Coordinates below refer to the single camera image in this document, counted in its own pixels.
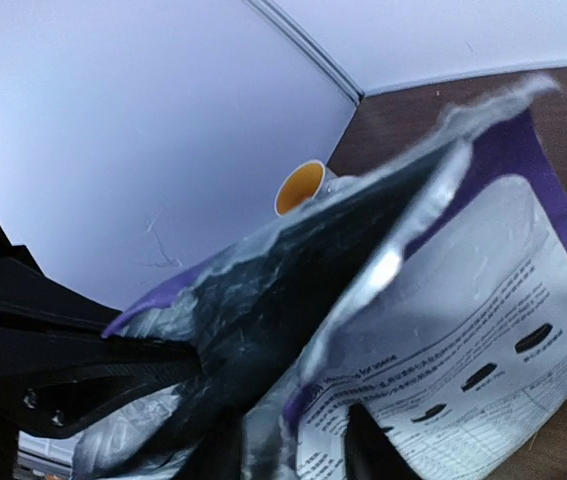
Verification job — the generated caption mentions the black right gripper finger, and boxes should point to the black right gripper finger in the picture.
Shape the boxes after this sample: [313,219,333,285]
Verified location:
[344,403,421,480]

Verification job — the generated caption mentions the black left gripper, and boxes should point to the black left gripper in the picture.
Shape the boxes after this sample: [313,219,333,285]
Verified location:
[0,227,201,479]

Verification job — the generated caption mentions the purple pet food bag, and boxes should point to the purple pet food bag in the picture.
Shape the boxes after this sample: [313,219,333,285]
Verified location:
[72,74,567,479]

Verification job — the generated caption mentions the patterned mug orange inside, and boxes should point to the patterned mug orange inside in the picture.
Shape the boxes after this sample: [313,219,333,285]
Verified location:
[274,159,352,217]

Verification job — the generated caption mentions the left aluminium frame post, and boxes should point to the left aluminium frame post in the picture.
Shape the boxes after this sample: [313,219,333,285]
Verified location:
[246,0,364,107]

